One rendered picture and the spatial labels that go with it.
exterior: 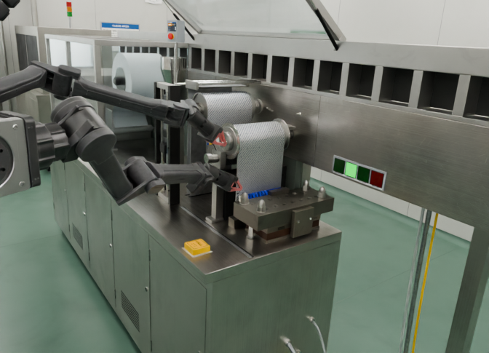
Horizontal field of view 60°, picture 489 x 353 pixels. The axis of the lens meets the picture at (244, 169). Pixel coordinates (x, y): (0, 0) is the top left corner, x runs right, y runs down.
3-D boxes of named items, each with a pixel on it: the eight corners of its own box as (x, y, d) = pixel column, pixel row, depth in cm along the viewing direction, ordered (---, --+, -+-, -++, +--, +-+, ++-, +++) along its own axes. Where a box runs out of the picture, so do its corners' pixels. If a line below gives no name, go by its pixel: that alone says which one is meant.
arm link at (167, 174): (156, 183, 114) (132, 153, 116) (142, 197, 115) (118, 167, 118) (217, 178, 155) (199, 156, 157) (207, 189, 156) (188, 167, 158)
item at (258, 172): (235, 201, 172) (237, 157, 167) (279, 191, 186) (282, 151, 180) (236, 201, 172) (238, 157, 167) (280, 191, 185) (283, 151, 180)
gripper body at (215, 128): (213, 143, 157) (201, 131, 152) (199, 137, 165) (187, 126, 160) (223, 129, 158) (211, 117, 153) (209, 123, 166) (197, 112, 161)
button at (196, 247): (183, 248, 155) (184, 242, 155) (200, 244, 159) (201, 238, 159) (193, 256, 150) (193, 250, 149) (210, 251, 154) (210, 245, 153)
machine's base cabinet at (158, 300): (54, 230, 361) (46, 131, 335) (128, 215, 397) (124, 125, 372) (204, 474, 167) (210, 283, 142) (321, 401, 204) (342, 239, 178)
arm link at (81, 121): (55, 164, 77) (39, 143, 78) (100, 153, 85) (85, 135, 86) (72, 129, 72) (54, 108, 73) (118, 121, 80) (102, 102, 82)
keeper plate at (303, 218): (289, 236, 167) (292, 210, 164) (308, 231, 173) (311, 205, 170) (294, 239, 165) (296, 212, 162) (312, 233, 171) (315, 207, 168)
